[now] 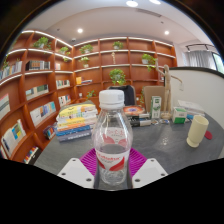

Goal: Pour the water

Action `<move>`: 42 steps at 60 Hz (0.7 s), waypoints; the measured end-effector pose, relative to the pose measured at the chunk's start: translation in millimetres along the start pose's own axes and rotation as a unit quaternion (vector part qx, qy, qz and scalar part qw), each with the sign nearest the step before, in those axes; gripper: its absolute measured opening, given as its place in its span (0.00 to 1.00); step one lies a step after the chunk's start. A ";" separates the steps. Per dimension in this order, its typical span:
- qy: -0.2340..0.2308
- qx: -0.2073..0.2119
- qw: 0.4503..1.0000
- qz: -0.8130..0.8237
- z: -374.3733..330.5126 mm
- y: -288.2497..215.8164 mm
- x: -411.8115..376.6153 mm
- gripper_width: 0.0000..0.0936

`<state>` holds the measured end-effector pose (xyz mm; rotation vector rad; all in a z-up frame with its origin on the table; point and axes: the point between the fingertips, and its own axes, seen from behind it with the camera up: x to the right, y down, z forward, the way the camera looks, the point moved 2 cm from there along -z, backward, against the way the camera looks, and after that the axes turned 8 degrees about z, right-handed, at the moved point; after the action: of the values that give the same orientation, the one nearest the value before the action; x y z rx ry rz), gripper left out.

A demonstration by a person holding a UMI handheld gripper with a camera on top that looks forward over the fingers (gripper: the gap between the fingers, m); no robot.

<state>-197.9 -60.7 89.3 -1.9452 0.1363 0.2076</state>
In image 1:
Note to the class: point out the grey curtain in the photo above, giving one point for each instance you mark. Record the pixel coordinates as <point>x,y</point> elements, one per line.
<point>199,59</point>

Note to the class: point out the colourful stack of books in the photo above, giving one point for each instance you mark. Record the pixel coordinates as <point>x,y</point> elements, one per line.
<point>75,121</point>

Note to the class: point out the clear plastic water bottle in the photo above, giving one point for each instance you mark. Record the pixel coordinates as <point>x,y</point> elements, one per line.
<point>112,133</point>

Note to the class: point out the tall green white carton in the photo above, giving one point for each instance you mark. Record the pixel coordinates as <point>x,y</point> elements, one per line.
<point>156,107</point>

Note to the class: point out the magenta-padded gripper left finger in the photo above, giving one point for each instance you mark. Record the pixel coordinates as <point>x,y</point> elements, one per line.
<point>75,171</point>

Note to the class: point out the wooden shelf unit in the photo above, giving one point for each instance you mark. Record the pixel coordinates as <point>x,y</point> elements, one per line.
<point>40,93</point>

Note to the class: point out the thin blue book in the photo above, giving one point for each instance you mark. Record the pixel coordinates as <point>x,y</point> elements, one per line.
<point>191,117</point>

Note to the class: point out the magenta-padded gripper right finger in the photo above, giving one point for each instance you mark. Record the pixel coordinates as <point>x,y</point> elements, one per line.
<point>150,170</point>

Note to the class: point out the window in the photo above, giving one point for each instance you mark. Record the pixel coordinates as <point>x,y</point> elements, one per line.
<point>219,63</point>

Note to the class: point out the green white box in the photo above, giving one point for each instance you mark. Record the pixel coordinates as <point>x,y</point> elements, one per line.
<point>179,115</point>

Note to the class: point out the round ceiling lights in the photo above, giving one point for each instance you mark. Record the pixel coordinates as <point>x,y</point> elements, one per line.
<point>132,3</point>

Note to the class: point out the cream plastic cup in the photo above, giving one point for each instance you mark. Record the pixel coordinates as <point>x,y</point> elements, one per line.
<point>197,130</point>

